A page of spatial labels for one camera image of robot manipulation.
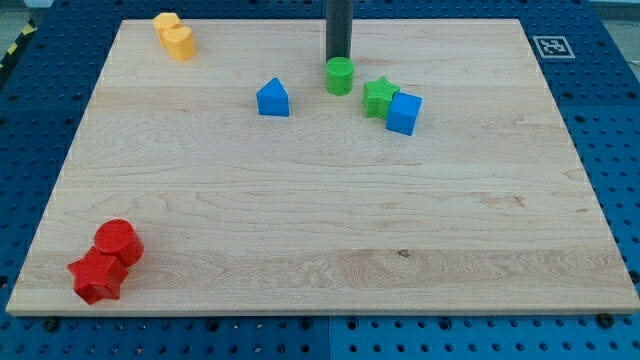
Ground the yellow hexagon block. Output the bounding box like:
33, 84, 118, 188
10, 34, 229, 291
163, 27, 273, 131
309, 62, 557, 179
152, 12, 182, 47

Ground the green star block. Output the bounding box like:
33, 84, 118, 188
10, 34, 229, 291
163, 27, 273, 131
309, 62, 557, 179
362, 76, 400, 120

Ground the red star block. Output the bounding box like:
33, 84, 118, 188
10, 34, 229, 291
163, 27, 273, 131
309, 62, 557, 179
67, 247, 129, 305

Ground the blue triangle block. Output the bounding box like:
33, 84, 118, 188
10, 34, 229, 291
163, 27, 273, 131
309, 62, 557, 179
256, 77, 290, 117

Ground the red cylinder block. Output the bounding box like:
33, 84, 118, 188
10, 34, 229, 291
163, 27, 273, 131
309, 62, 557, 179
94, 219, 144, 267

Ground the yellow heart block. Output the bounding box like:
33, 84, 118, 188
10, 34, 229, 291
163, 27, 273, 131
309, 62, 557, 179
163, 26, 197, 62

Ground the light wooden board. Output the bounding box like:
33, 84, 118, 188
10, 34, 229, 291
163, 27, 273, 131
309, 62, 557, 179
7, 19, 639, 317

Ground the blue cube block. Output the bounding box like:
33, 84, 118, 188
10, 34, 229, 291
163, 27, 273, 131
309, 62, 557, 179
386, 92, 423, 136

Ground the white fiducial marker tag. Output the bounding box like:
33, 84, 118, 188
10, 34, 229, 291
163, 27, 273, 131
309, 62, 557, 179
533, 35, 575, 59

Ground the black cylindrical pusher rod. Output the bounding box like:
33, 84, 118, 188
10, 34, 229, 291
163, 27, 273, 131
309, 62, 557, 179
325, 0, 354, 61

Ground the green cylinder block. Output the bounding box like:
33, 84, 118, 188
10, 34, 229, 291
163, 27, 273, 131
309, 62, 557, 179
326, 57, 354, 96

